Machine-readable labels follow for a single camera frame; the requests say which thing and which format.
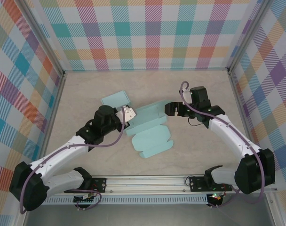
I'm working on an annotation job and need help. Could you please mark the light blue paper box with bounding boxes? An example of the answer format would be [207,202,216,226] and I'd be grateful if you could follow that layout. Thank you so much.
[100,90,131,111]
[126,99,175,159]

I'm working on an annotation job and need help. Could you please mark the left controller board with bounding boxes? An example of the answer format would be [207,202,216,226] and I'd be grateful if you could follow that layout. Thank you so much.
[73,194,96,204]

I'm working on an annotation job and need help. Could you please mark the controller board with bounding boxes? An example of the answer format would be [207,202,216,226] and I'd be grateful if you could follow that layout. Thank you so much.
[208,193,223,202]
[73,194,96,204]

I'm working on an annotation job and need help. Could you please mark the right controller board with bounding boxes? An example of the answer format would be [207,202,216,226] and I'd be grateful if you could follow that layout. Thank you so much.
[208,193,223,202]

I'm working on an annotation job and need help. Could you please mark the grey metal panel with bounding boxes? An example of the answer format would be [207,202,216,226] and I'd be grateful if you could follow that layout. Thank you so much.
[23,204,275,226]

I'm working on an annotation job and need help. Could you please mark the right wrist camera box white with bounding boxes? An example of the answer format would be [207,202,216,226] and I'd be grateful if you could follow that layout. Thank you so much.
[180,88,192,104]

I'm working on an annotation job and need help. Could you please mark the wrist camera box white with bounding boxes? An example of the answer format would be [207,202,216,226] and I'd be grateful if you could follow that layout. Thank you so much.
[116,105,137,127]
[180,88,192,104]

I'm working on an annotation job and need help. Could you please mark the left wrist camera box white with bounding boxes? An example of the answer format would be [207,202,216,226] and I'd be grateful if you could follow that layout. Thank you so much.
[116,105,137,127]

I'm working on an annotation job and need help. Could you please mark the thin black wrist wire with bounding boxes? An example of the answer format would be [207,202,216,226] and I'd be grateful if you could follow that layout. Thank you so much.
[188,117,201,127]

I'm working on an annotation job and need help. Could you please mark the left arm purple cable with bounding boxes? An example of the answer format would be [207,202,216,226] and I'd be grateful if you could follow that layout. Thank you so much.
[19,105,126,215]

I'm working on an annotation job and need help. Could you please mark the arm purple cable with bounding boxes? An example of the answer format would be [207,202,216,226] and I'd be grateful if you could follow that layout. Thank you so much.
[179,81,266,209]
[19,105,126,215]

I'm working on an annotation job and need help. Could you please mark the right aluminium side rail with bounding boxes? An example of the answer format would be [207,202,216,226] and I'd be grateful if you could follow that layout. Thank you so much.
[227,68,262,174]

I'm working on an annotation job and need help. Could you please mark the aluminium side rail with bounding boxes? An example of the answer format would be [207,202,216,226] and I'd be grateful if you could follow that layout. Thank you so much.
[227,68,262,174]
[36,70,67,176]

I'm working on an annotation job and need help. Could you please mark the left aluminium side rail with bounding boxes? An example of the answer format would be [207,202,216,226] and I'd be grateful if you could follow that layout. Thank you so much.
[36,70,67,176]

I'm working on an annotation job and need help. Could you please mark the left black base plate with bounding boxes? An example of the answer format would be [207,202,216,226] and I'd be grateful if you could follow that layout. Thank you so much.
[64,177,108,194]

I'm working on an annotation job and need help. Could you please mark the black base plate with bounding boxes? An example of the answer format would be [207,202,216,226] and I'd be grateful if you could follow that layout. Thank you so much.
[64,177,108,194]
[189,176,233,193]

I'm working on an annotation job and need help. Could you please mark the aluminium mounting rail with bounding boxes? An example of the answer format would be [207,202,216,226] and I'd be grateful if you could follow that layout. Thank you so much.
[48,173,278,195]

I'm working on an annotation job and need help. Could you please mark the right aluminium frame post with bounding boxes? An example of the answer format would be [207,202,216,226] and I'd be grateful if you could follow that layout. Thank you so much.
[227,0,274,71]

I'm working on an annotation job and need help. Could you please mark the aluminium frame post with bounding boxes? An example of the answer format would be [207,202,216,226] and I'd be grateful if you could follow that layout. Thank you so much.
[22,0,66,76]
[227,0,274,71]

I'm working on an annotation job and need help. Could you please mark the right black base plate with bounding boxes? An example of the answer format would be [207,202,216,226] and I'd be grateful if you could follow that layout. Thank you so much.
[189,176,233,193]

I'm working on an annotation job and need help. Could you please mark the white slotted cable duct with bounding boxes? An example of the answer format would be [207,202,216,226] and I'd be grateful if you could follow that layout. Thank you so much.
[43,194,208,205]

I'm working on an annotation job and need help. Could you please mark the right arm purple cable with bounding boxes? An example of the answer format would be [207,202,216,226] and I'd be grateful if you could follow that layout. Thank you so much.
[179,81,266,209]

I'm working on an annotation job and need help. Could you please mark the left aluminium frame post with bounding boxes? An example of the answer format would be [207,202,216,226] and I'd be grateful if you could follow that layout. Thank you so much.
[22,0,66,76]

